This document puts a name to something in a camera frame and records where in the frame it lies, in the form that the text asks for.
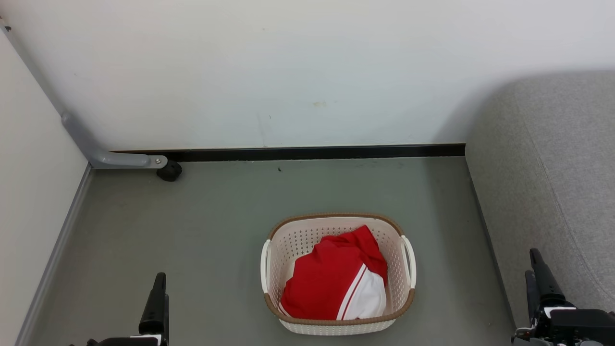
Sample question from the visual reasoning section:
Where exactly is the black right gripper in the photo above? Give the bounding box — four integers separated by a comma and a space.
525, 248, 615, 346

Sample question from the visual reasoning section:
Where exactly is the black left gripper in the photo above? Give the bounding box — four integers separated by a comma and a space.
70, 272, 170, 346

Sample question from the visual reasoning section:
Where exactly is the red garment with white panel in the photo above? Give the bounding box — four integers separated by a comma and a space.
280, 225, 389, 321

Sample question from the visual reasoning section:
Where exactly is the grey fabric sofa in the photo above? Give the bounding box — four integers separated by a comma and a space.
465, 71, 615, 332

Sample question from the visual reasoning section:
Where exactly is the grey skirting strip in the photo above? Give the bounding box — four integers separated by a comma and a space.
14, 163, 93, 346

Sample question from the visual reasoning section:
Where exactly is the black caster wheel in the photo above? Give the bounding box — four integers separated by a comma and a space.
156, 161, 183, 182

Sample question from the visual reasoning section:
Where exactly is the white perforated basket brown rim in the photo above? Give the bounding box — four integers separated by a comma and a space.
260, 213, 417, 336

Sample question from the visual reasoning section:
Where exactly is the black baseboard strip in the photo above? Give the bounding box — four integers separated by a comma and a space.
113, 143, 466, 162

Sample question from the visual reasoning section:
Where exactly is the grey metal leg bracket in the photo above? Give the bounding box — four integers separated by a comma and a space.
61, 112, 169, 169

